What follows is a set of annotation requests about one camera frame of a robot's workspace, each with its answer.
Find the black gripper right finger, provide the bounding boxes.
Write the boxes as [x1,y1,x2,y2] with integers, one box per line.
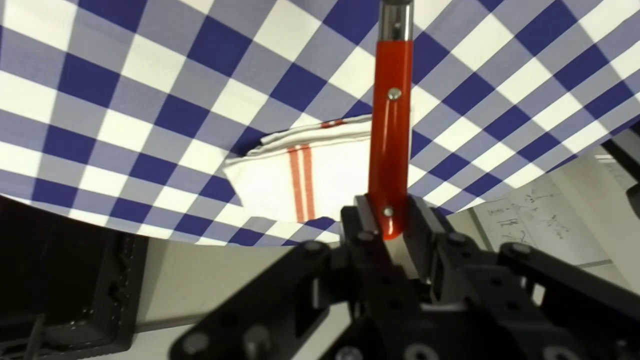
[402,195,640,360]

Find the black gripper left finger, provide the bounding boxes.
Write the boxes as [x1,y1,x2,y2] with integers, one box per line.
[169,193,423,360]

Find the red handled metal spoon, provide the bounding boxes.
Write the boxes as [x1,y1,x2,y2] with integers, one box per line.
[367,0,417,241]

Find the white red striped folded towel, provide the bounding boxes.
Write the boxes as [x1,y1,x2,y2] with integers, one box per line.
[222,113,376,225]

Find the blue white checkered tablecloth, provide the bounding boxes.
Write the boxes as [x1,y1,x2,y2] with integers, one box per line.
[0,0,640,247]

